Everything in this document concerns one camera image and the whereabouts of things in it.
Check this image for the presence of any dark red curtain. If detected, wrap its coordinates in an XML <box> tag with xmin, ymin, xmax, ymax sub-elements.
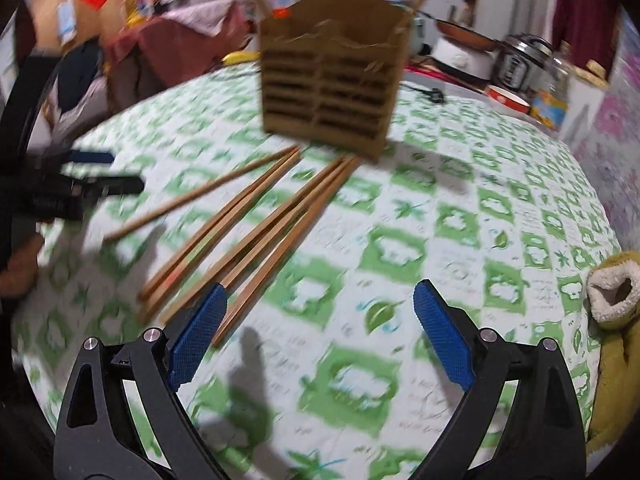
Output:
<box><xmin>551</xmin><ymin>0</ymin><xmax>620</xmax><ymax>73</ymax></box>

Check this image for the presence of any clear plastic oil bottle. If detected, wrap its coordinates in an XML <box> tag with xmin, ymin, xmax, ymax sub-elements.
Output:
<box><xmin>530</xmin><ymin>40</ymin><xmax>574</xmax><ymax>132</ymax></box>

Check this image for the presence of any yellow handled tool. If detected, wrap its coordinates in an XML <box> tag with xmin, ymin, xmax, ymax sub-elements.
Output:
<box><xmin>221</xmin><ymin>50</ymin><xmax>260</xmax><ymax>66</ymax></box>

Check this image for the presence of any wooden chopstick on table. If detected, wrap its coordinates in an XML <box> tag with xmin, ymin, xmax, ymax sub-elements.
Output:
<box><xmin>138</xmin><ymin>148</ymin><xmax>300</xmax><ymax>320</ymax></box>
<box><xmin>103</xmin><ymin>146</ymin><xmax>299</xmax><ymax>243</ymax></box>
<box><xmin>160</xmin><ymin>157</ymin><xmax>359</xmax><ymax>325</ymax></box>
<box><xmin>212</xmin><ymin>157</ymin><xmax>360</xmax><ymax>348</ymax></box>

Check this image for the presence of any yellow green plush slipper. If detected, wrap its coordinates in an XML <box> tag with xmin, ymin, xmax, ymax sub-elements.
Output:
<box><xmin>586</xmin><ymin>252</ymin><xmax>639</xmax><ymax>457</ymax></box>

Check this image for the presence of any wooden utensil holder box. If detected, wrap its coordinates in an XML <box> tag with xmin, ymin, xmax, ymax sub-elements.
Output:
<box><xmin>258</xmin><ymin>0</ymin><xmax>411</xmax><ymax>160</ymax></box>

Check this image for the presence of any green white patterned tablecloth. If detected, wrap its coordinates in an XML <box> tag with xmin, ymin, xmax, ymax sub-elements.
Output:
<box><xmin>13</xmin><ymin>65</ymin><xmax>620</xmax><ymax>479</ymax></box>

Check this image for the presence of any brown frying pan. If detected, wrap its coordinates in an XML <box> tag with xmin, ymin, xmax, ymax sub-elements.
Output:
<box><xmin>420</xmin><ymin>11</ymin><xmax>500</xmax><ymax>52</ymax></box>

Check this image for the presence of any person left hand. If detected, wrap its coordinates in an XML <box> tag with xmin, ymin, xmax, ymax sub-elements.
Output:
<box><xmin>0</xmin><ymin>233</ymin><xmax>44</xmax><ymax>298</ymax></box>

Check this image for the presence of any silver black pressure cooker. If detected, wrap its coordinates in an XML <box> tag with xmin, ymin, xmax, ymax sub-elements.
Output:
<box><xmin>491</xmin><ymin>32</ymin><xmax>552</xmax><ymax>98</ymax></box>

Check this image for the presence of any floral plastic wall cover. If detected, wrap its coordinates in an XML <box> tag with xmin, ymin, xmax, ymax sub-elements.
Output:
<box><xmin>574</xmin><ymin>13</ymin><xmax>639</xmax><ymax>252</ymax></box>

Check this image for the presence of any red cloth covered table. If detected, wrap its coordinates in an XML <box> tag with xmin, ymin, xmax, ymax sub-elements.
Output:
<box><xmin>104</xmin><ymin>0</ymin><xmax>250</xmax><ymax>112</ymax></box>

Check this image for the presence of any red white bowl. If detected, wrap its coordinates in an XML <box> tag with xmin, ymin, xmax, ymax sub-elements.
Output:
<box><xmin>485</xmin><ymin>84</ymin><xmax>530</xmax><ymax>117</ymax></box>

